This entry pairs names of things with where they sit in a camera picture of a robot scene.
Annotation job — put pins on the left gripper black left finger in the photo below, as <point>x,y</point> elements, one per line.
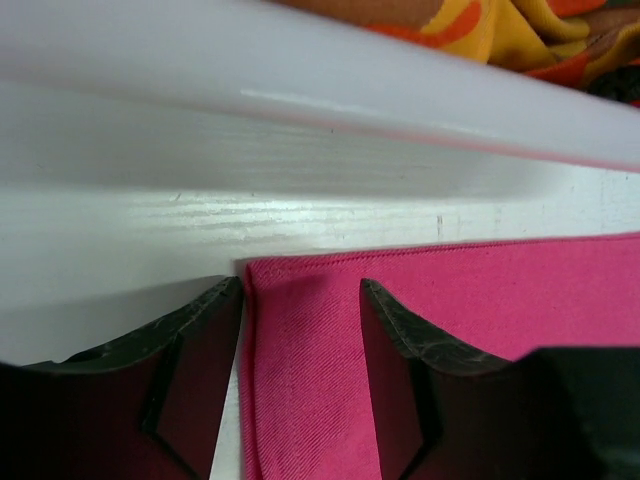
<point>146,405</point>

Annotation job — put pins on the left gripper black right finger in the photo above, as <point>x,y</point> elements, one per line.
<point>444,409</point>

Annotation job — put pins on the pink trousers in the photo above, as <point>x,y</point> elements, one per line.
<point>304,393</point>

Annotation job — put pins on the orange patterned trousers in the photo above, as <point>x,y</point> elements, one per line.
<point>592,46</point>

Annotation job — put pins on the white plastic basket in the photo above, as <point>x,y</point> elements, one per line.
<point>262,60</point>

